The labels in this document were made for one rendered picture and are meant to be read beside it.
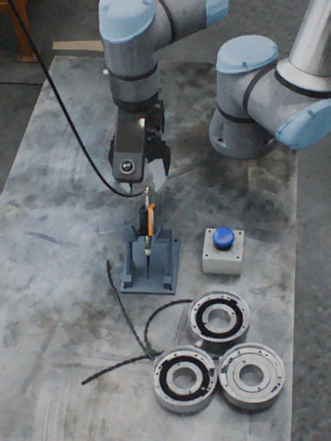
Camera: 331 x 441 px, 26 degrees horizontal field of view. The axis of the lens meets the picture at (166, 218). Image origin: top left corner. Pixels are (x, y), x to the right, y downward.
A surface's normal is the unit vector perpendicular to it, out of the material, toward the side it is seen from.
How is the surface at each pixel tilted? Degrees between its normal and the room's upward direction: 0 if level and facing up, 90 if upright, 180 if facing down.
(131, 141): 31
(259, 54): 8
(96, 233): 0
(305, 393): 0
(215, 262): 90
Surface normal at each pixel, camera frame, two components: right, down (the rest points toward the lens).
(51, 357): -0.06, -0.65
